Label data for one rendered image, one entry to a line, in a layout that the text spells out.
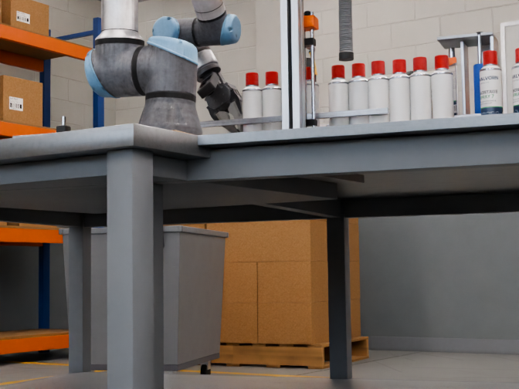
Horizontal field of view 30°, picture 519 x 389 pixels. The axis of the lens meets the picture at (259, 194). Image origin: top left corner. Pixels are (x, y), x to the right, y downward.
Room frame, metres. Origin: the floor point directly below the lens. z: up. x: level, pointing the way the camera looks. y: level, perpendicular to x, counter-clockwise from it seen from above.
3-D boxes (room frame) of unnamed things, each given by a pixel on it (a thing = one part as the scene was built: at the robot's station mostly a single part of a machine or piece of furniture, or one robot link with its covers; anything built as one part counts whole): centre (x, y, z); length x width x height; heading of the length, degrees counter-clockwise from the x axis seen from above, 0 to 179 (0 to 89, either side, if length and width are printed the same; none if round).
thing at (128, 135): (2.29, 0.36, 0.81); 0.90 x 0.90 x 0.04; 58
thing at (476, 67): (2.32, -0.54, 0.98); 0.03 x 0.03 x 0.17
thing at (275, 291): (6.44, 0.00, 0.70); 1.20 x 0.83 x 1.39; 63
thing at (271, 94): (2.47, -0.04, 0.98); 0.05 x 0.05 x 0.20
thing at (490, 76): (2.27, -0.55, 0.98); 0.05 x 0.05 x 0.20
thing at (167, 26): (2.46, 0.20, 1.19); 0.11 x 0.11 x 0.08; 67
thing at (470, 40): (2.38, -0.53, 1.14); 0.14 x 0.11 x 0.01; 69
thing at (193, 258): (4.97, 0.58, 0.48); 0.89 x 0.63 x 0.96; 167
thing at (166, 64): (2.20, 0.20, 1.04); 0.13 x 0.12 x 0.14; 67
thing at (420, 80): (2.32, -0.39, 0.98); 0.05 x 0.05 x 0.20
